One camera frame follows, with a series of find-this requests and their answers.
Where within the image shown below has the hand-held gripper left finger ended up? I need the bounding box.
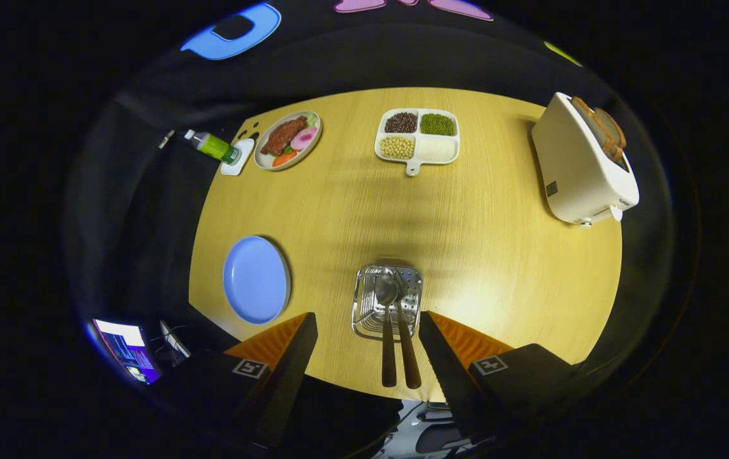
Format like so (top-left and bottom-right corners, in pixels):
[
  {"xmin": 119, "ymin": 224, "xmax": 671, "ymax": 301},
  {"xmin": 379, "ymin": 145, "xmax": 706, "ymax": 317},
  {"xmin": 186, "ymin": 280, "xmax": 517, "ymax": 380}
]
[{"xmin": 147, "ymin": 312, "xmax": 319, "ymax": 451}]

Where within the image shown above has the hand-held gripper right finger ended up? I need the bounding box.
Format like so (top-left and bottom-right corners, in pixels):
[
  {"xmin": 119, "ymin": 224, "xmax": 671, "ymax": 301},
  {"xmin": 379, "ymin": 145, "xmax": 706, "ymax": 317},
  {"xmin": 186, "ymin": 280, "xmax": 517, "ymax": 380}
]
[{"xmin": 418, "ymin": 310, "xmax": 594, "ymax": 446}]

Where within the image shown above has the wooden handle metal fork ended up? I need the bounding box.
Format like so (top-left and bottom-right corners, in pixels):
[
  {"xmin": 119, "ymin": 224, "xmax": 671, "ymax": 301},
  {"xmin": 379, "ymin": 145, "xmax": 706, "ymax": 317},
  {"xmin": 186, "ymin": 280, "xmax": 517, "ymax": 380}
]
[{"xmin": 393, "ymin": 268, "xmax": 423, "ymax": 390}]

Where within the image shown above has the wooden handle metal spoon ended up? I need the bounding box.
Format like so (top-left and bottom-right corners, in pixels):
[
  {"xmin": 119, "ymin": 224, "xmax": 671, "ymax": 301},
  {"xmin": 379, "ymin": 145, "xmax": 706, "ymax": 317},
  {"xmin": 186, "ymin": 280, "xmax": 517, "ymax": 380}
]
[{"xmin": 374, "ymin": 274, "xmax": 400, "ymax": 388}]

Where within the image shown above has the blue round plate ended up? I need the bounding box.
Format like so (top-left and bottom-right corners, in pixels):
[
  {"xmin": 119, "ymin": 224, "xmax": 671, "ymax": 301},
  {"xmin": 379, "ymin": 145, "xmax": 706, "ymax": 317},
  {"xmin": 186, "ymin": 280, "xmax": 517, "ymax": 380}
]
[{"xmin": 223, "ymin": 236, "xmax": 291, "ymax": 325}]

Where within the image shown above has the white slanted panel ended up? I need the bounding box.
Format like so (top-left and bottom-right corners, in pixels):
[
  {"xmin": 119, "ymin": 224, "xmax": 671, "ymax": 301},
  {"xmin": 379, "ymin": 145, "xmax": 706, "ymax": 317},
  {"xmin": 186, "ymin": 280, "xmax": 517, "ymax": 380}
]
[{"xmin": 160, "ymin": 321, "xmax": 191, "ymax": 358}]

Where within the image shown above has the lit computer screen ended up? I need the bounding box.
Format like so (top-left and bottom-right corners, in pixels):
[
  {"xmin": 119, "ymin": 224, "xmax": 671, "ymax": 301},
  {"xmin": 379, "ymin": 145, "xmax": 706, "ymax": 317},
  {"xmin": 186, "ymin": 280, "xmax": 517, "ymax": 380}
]
[{"xmin": 92, "ymin": 319, "xmax": 162, "ymax": 385}]

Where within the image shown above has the white square coaster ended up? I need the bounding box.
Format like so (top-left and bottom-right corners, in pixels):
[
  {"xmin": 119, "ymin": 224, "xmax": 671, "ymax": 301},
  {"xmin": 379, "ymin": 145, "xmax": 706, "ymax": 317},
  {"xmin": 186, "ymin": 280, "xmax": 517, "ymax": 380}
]
[{"xmin": 220, "ymin": 138, "xmax": 255, "ymax": 176}]

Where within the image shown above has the white divided tray of beans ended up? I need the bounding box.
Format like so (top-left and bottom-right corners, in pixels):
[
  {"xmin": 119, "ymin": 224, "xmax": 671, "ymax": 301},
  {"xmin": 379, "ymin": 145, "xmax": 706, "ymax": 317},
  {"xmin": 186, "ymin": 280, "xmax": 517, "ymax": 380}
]
[{"xmin": 374, "ymin": 108, "xmax": 460, "ymax": 177}]

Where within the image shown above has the plate of meat and vegetables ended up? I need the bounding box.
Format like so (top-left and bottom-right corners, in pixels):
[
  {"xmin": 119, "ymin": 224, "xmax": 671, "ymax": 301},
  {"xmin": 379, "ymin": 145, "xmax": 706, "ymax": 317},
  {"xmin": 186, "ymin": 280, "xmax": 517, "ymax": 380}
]
[{"xmin": 254, "ymin": 111, "xmax": 323, "ymax": 171}]

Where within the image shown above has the green label drink bottle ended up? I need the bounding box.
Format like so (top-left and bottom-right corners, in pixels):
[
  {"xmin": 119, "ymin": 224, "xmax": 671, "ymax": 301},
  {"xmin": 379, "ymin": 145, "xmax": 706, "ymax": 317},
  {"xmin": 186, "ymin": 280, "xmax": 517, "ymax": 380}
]
[{"xmin": 184, "ymin": 129, "xmax": 240, "ymax": 165}]

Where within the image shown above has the white toaster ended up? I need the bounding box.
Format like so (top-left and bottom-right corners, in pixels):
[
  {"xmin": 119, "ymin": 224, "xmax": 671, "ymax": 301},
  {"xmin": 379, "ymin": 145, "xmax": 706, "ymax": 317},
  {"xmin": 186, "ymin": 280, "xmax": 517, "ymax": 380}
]
[{"xmin": 531, "ymin": 92, "xmax": 640, "ymax": 228}]

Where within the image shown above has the toast bread slice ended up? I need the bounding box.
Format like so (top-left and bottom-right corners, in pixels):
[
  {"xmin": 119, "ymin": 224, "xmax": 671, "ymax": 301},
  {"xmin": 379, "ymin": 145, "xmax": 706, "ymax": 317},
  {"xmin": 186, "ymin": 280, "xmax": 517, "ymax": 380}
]
[
  {"xmin": 570, "ymin": 97, "xmax": 614, "ymax": 157},
  {"xmin": 594, "ymin": 107, "xmax": 628, "ymax": 161}
]

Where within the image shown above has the square metal wire basket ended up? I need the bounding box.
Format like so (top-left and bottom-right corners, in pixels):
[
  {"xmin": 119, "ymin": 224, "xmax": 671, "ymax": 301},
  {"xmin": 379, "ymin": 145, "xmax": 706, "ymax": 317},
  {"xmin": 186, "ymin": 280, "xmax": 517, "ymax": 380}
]
[{"xmin": 351, "ymin": 265, "xmax": 423, "ymax": 340}]

